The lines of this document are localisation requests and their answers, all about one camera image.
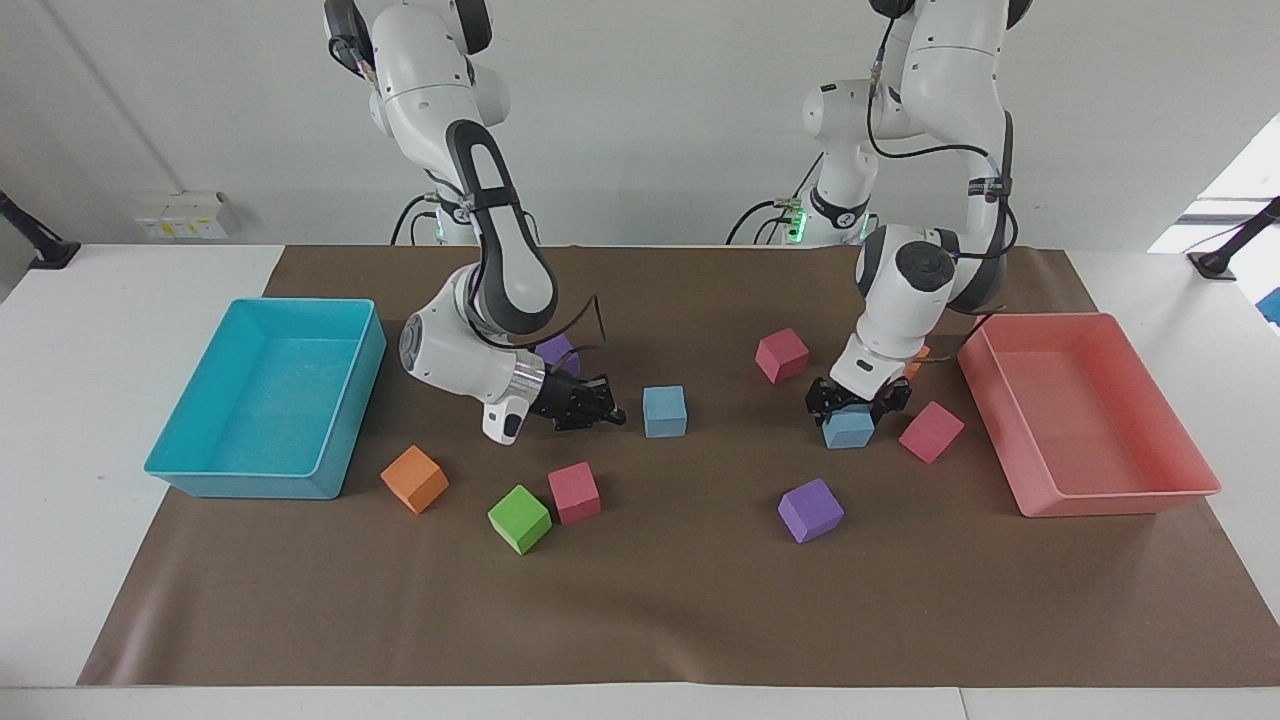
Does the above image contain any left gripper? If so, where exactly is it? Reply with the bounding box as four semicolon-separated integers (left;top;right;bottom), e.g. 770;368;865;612
807;376;914;420

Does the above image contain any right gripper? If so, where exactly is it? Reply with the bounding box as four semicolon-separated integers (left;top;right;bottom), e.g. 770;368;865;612
540;373;629;434

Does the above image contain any blue foam block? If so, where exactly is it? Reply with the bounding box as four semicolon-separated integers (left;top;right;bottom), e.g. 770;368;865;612
642;384;689;440
821;405;877;451

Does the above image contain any purple foam block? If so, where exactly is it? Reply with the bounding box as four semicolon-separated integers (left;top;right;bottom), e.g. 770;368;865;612
535;333;582;378
777;477;845;545

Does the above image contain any pink foam block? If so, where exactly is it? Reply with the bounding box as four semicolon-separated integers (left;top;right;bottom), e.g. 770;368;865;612
754;327;811;386
547;461;603;526
898;400;966;465

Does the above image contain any green foam block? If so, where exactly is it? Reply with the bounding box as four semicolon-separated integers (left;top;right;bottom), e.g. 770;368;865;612
487;484;554;556

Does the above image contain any pink plastic bin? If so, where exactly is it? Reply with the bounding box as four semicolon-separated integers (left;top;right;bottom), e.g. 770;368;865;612
957;311;1223;519

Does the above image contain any teal plastic bin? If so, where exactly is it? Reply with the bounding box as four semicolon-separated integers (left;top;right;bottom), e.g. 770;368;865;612
144;297;388;501

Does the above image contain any black stand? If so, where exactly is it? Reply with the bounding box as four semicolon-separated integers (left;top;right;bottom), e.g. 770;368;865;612
1187;196;1280;281
0;189;82;272

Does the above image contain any black cable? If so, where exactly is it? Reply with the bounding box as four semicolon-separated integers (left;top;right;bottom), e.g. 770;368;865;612
389;193;442;247
726;197;793;247
865;14;1020;264
480;293;609;354

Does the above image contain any white wall socket box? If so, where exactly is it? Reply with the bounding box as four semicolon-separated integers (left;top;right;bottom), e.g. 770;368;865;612
132;191;233;242

